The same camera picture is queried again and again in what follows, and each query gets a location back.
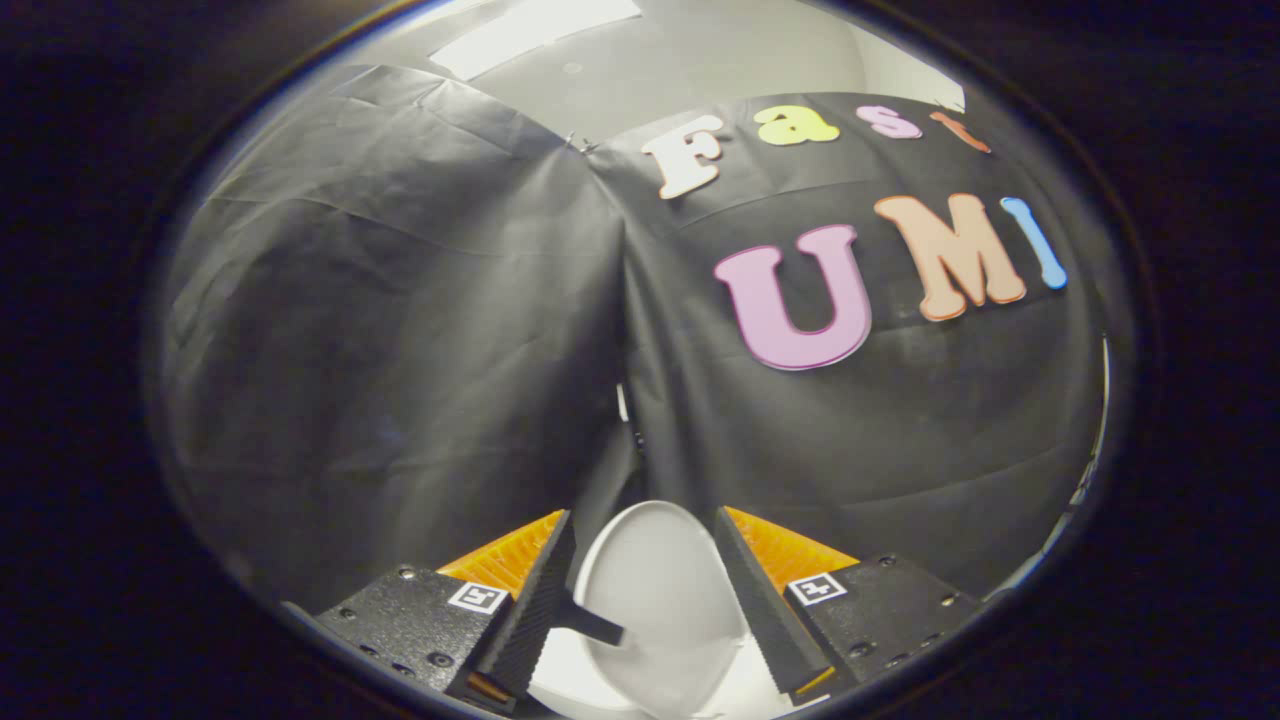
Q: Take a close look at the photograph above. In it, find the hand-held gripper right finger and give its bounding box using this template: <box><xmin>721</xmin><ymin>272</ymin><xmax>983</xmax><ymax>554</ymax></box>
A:
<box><xmin>713</xmin><ymin>505</ymin><xmax>988</xmax><ymax>704</ymax></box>

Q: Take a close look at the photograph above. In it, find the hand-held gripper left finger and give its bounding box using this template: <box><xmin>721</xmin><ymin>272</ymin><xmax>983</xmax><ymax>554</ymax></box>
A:
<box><xmin>313</xmin><ymin>508</ymin><xmax>579</xmax><ymax>713</ymax></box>

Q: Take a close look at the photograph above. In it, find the black backdrop cloth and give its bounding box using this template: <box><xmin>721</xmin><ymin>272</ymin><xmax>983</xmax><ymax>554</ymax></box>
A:
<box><xmin>590</xmin><ymin>90</ymin><xmax>1107</xmax><ymax>603</ymax></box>

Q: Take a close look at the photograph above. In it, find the plain wrinkled black cloth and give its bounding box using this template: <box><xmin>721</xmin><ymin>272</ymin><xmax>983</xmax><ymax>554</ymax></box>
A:
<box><xmin>160</xmin><ymin>62</ymin><xmax>641</xmax><ymax>613</ymax></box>

